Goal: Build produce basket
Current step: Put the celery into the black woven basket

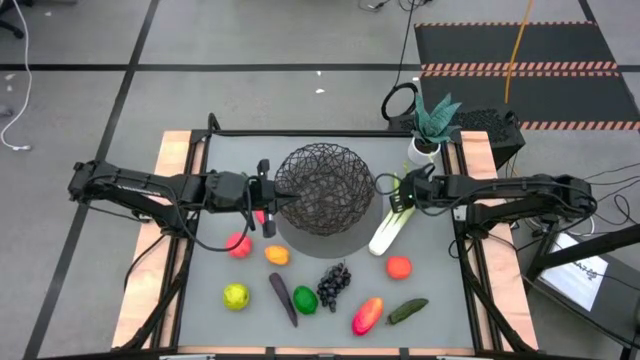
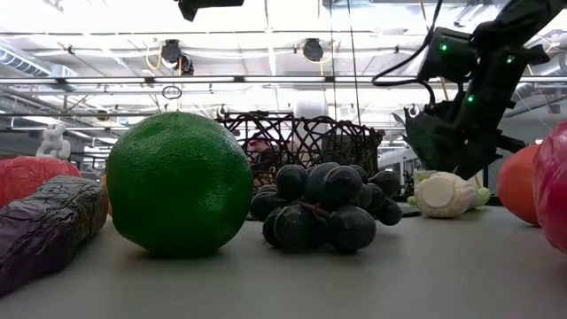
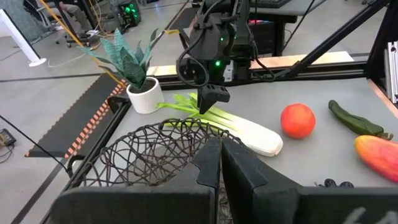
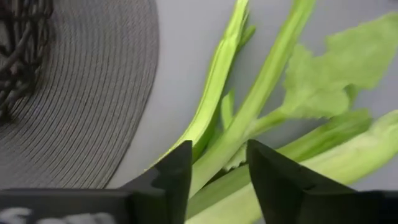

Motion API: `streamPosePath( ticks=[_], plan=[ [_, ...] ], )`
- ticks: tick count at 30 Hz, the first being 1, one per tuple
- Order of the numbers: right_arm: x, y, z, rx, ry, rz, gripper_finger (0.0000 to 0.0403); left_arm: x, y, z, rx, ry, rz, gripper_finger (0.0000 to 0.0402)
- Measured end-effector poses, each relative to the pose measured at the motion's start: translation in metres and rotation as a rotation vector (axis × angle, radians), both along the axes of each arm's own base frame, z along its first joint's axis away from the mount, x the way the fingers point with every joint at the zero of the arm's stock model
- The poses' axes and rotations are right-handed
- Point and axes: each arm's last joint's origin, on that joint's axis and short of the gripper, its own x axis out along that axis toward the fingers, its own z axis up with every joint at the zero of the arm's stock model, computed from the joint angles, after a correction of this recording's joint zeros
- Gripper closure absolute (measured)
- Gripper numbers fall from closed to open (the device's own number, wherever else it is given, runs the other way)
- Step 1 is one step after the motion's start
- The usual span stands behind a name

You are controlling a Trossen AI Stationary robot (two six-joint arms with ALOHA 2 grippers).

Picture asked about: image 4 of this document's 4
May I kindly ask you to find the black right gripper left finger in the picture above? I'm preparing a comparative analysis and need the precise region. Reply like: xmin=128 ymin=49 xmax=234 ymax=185
xmin=119 ymin=139 xmax=193 ymax=224

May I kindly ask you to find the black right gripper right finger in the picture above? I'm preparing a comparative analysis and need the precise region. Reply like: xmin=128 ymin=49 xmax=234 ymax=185
xmin=246 ymin=139 xmax=357 ymax=224

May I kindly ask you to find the green celery stalk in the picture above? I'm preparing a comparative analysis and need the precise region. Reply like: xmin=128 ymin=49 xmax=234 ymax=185
xmin=146 ymin=0 xmax=398 ymax=224

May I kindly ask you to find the grey round woven placemat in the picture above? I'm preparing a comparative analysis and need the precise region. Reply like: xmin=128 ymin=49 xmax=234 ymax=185
xmin=0 ymin=0 xmax=160 ymax=190

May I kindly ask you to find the black wire basket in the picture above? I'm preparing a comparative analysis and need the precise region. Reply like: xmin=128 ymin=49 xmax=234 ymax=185
xmin=0 ymin=0 xmax=54 ymax=123

